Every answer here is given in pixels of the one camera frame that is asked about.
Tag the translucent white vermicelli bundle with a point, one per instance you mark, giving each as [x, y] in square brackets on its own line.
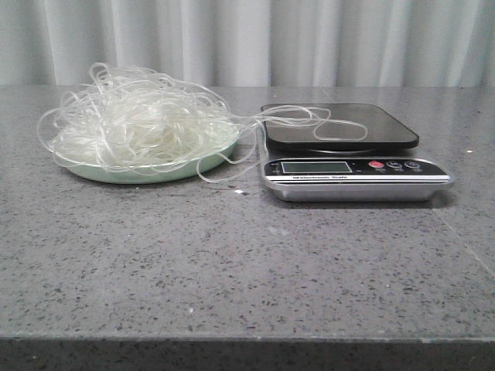
[123, 95]

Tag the black silver kitchen scale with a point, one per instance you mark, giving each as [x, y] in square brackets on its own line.
[344, 153]

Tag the pale green round plate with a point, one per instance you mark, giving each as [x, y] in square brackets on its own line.
[143, 153]

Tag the white pleated curtain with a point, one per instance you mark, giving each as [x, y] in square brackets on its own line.
[254, 43]

